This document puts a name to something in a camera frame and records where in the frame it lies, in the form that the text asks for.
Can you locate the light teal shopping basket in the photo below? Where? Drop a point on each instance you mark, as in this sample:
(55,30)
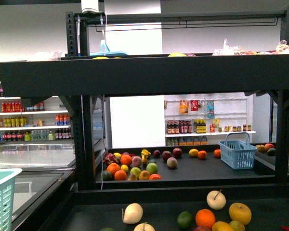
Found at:
(7,183)

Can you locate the pile of fruit far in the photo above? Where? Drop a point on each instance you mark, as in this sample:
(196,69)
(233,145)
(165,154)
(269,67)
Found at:
(127,166)

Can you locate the blue plastic basket far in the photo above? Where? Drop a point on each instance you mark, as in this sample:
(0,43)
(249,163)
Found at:
(237,154)

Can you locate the white pear upper left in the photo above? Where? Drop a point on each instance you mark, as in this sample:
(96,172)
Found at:
(132,214)

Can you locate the white pear with stem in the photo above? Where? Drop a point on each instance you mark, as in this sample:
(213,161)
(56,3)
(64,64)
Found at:
(216,200)

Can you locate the green lime upper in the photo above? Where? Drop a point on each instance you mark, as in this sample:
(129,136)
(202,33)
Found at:
(184,220)

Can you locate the white pear lower left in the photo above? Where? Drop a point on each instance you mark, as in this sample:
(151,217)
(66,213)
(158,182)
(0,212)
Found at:
(144,227)

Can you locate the small orange tangerine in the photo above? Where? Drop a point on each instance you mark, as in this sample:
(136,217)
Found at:
(205,218)

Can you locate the green avocado centre left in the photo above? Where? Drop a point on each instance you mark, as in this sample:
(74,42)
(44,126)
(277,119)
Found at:
(107,229)

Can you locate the red yellow apple centre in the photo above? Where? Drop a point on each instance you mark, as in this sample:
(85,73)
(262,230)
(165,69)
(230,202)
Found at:
(201,228)

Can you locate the yellow orange fruit centre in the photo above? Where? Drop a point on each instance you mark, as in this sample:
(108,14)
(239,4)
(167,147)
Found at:
(222,226)

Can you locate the orange yellow pear apple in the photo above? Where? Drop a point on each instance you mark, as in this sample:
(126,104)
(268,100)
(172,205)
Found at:
(240,212)

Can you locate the black metal shelf frame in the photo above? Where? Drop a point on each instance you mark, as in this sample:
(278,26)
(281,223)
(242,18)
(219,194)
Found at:
(77,79)

